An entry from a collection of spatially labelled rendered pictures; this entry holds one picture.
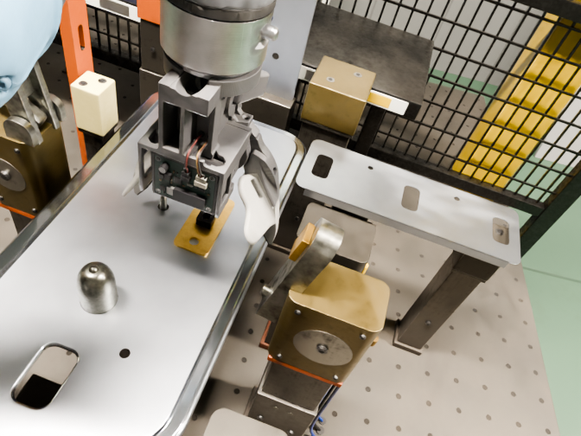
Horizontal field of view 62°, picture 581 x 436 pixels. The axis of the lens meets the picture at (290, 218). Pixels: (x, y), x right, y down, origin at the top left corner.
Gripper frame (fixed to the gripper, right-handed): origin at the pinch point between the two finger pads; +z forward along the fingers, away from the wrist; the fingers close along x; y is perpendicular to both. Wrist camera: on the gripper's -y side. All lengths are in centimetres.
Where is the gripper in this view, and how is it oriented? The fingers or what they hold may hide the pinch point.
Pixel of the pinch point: (206, 214)
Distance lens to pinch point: 51.6
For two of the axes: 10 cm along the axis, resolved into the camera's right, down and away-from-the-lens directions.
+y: -2.9, 6.8, -6.7
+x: 9.4, 3.5, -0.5
